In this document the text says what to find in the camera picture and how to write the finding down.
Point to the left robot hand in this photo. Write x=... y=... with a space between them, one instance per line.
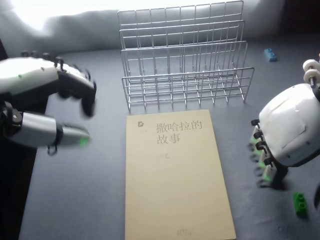
x=30 y=75

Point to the blue toy block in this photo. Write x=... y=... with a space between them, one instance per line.
x=270 y=54

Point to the white backdrop cloth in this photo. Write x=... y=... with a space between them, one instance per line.
x=75 y=30

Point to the green toy block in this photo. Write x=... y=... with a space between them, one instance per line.
x=300 y=204

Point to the beige paperback book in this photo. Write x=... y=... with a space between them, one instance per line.
x=175 y=180

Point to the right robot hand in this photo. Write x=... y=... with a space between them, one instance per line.
x=290 y=130

